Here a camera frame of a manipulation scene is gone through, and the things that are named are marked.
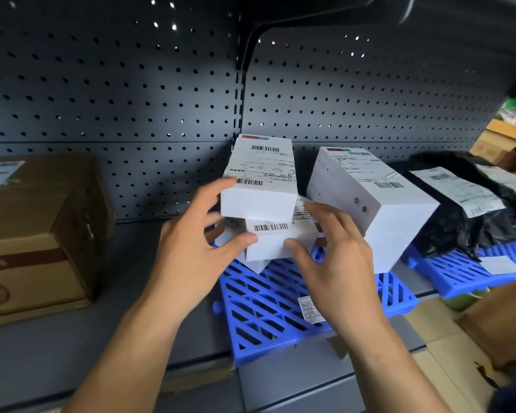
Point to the cardboard carton red print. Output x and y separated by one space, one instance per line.
492 148

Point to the brown taped cardboard box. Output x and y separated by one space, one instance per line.
198 376

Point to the green cup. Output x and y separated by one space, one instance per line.
464 300

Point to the person's right forearm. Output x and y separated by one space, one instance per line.
395 378

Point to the person's right hand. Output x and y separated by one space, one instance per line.
348 288

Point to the grey metal shelving unit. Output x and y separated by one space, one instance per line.
112 103

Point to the brown cardboard box white label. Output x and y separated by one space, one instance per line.
337 348

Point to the blue plastic pallet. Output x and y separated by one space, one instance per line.
266 313
456 275

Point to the wooden shelving unit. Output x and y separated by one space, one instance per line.
499 322

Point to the person's left hand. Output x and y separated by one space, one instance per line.
189 270

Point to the plain white box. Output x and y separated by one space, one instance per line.
262 202
370 180

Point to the white paper label card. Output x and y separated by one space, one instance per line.
501 265
310 311

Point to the large white box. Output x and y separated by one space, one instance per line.
271 247

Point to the large printed cardboard box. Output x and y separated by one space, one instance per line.
34 253

